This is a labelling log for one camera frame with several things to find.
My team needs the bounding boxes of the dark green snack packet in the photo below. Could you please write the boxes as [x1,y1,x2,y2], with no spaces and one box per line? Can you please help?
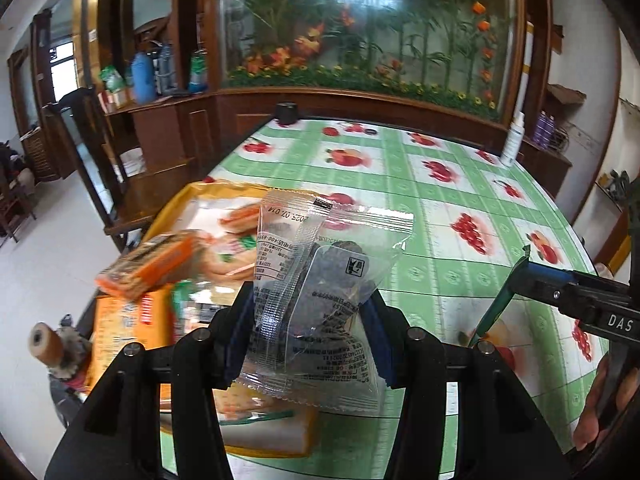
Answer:
[468,245,530,348]

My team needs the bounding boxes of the green long cracker pack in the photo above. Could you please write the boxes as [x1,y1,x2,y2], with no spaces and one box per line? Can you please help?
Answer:
[170,280,242,342]

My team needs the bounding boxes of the yellow cheese biscuit pack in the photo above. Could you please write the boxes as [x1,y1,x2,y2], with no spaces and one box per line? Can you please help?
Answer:
[87,285,174,390]

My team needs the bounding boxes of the clear packet dark snack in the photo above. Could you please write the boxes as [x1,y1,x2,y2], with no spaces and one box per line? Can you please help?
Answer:
[239,190,413,415]

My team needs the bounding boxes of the slim orange cracker pack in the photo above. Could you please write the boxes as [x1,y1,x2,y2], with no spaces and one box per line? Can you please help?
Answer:
[94,230,206,300]

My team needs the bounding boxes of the orange cracker pack barcode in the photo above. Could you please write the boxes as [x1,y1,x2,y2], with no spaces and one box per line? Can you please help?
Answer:
[218,203,260,234]

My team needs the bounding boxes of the yellow cardboard tray box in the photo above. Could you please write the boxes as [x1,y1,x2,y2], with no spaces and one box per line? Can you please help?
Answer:
[86,179,321,460]

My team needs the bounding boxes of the round cracker pack green ends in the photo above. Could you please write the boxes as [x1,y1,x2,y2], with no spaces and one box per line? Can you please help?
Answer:
[201,232,257,282]

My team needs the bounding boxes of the green label square cracker pack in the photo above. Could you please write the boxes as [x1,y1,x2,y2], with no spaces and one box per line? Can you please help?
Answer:
[213,384,295,425]

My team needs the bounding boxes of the person's right hand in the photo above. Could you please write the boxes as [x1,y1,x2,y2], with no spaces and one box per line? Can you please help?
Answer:
[572,351,640,452]

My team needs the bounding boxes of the green fruit pattern tablecloth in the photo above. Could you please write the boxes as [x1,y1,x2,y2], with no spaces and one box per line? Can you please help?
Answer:
[159,118,609,480]

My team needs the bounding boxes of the white spray bottle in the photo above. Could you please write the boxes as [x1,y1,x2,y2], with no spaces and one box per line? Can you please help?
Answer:
[500,110,525,167]

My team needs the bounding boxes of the purple bottles pair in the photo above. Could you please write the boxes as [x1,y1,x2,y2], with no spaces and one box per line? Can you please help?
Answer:
[533,110,554,150]

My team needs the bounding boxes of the brown thread spool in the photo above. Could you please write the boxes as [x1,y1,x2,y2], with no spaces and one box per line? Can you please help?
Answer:
[28,322,65,367]

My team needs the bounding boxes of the wooden low cabinet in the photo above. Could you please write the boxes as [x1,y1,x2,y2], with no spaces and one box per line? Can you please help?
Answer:
[102,91,224,176]

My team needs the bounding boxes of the small black cup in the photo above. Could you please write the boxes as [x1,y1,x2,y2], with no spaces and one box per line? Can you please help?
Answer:
[274,102,299,127]

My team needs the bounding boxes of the dark wooden chair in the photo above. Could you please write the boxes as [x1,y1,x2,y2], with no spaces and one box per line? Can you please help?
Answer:
[41,86,196,254]

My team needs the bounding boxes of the floral glass partition screen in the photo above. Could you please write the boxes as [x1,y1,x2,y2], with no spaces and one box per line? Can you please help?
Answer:
[220,0,518,122]

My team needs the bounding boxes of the blue water jug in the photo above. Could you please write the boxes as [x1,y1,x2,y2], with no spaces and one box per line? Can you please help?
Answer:
[131,52,156,105]

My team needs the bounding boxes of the green white bag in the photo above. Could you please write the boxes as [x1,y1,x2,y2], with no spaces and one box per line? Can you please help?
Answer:
[100,65,126,93]

